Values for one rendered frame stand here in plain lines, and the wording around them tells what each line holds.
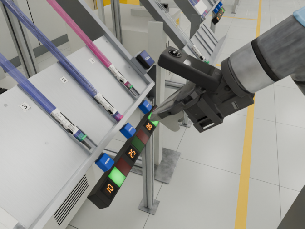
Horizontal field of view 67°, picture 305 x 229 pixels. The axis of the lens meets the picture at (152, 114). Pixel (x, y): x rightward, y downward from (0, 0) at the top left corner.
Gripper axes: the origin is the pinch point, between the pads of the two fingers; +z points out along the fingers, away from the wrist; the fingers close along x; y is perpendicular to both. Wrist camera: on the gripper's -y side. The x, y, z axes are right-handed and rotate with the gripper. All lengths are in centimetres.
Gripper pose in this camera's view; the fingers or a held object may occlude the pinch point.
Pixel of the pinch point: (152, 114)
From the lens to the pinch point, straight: 50.9
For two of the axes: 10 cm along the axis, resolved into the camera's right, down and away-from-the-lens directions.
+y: 6.5, 7.3, 2.2
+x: 3.6, -5.5, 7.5
